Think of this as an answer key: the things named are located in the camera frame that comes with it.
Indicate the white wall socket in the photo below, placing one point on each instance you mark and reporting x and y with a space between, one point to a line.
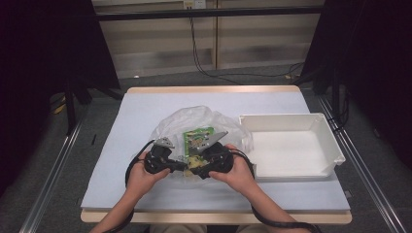
194 4

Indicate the person's right hand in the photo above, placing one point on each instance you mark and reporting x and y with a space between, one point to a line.
238 178

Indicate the green snack packet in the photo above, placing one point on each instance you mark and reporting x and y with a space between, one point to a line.
194 136

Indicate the black curtain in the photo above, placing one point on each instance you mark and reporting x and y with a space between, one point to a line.
372 64
42 64

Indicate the white plastic bin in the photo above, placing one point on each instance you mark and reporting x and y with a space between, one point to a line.
291 149

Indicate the clear plastic bag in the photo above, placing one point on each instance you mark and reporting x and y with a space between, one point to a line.
194 119

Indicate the wooden table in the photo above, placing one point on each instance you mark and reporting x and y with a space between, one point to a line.
210 88

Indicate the person's left hand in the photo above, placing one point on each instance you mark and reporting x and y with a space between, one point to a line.
142 178

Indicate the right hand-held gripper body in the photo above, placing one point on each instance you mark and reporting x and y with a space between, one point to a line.
217 158

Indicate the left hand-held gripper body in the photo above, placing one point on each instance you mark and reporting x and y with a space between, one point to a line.
157 160

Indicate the metal floor rail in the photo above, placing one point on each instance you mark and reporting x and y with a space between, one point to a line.
366 168
48 184

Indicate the black horizontal bar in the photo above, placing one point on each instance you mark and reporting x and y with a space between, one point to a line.
210 13

